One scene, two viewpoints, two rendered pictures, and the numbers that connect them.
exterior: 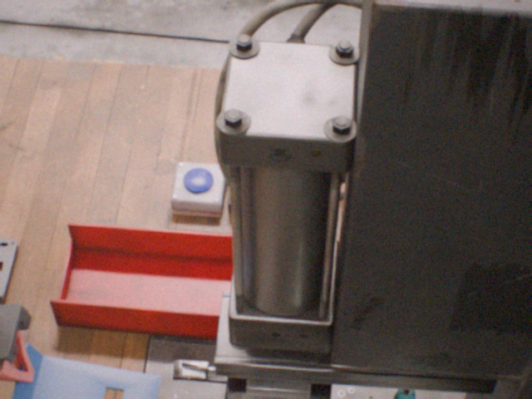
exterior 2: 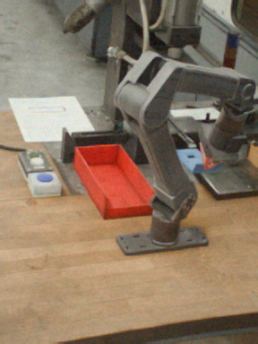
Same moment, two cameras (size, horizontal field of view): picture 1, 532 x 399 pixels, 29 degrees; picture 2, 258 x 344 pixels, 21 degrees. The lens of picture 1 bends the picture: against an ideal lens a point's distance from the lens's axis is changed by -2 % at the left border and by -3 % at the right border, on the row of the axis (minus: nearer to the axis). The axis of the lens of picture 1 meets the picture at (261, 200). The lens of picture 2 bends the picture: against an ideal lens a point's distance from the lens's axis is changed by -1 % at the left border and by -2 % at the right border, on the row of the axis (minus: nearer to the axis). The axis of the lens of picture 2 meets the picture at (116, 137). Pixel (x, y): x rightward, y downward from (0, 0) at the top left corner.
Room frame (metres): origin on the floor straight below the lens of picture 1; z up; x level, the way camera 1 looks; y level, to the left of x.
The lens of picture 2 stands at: (1.38, 1.48, 1.77)
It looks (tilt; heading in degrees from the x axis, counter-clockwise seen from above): 26 degrees down; 243
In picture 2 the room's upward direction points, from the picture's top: 6 degrees clockwise
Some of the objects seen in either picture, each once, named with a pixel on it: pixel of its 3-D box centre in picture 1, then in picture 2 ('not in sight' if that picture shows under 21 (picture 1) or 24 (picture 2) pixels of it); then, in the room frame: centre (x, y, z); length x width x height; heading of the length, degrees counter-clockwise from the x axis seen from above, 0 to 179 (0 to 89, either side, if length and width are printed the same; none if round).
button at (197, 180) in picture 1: (198, 183); (44, 179); (0.85, 0.08, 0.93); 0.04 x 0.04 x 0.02
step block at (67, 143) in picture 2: not in sight; (74, 144); (0.73, -0.04, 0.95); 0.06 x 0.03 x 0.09; 175
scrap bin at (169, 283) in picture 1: (159, 282); (112, 179); (0.70, 0.13, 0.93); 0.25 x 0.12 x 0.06; 85
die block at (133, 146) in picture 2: not in sight; (163, 141); (0.48, -0.02, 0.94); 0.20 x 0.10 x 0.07; 175
